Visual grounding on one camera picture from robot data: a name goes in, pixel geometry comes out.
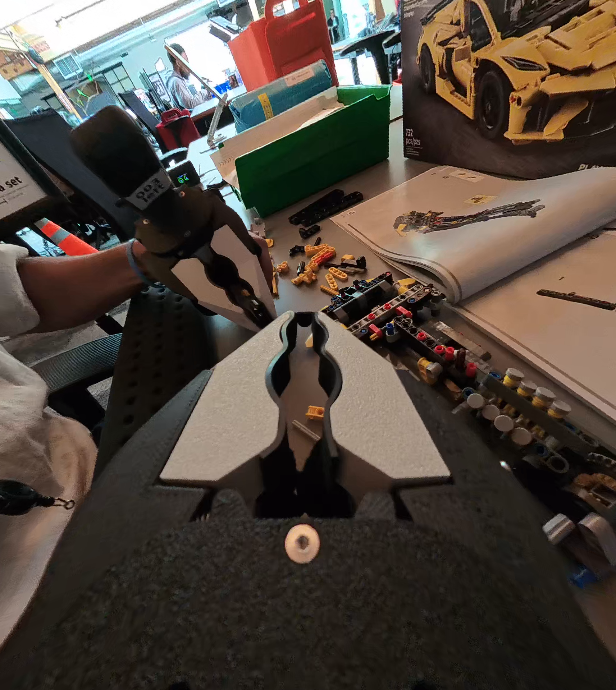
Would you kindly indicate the white desk lamp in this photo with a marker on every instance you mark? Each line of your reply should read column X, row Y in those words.
column 221, row 116

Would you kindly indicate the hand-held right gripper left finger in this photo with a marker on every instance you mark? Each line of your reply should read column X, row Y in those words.
column 227, row 426

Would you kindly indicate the flat white paper bag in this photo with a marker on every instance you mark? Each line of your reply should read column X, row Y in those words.
column 264, row 145

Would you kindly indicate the person's left forearm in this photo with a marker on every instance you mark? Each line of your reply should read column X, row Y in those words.
column 81, row 285

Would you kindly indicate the short black lego beam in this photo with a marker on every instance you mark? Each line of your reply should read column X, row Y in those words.
column 310, row 232

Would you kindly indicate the long black lego beam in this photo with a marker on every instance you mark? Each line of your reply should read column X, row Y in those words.
column 340, row 207
column 316, row 207

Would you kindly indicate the green plastic bin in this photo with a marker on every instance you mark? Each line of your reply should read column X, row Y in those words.
column 313, row 167

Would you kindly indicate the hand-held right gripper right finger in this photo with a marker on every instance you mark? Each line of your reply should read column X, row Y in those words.
column 388, row 431

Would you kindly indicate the blue wrapped package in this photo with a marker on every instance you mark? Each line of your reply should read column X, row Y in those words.
column 286, row 97

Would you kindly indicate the yellow car picture box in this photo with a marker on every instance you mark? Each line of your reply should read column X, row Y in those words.
column 529, row 81

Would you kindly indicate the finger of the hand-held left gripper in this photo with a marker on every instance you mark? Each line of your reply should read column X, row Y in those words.
column 248, row 253
column 194, row 280

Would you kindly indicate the open instruction booklet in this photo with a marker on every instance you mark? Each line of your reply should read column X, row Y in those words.
column 502, row 253

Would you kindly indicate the grey lego axle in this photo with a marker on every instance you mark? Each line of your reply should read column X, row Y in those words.
column 305, row 429

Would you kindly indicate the black office chair with armrests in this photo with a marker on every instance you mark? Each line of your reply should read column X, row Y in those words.
column 76, row 361

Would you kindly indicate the red carrying case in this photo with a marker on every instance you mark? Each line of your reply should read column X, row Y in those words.
column 286, row 48

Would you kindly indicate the small black device green display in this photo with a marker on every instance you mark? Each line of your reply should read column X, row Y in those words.
column 185, row 177

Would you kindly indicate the partly built lego car chassis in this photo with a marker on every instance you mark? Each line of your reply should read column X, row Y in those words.
column 405, row 323

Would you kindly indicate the scattered yellow lego pieces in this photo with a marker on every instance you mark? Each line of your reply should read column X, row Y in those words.
column 321, row 250

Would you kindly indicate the red backpack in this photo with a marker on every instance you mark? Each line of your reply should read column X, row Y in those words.
column 178, row 132

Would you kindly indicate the black perforated chair back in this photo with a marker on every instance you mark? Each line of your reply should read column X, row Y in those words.
column 157, row 350

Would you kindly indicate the orange traffic cone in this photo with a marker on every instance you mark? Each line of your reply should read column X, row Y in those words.
column 68, row 240

